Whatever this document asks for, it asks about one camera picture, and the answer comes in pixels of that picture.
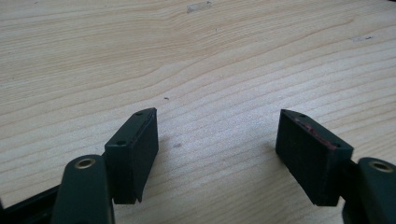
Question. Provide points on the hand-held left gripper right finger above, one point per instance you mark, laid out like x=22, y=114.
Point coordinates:
x=311, y=158

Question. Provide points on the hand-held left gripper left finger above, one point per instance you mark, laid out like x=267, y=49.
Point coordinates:
x=132, y=158

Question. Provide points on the clear tape strip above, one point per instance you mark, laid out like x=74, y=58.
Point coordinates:
x=199, y=6

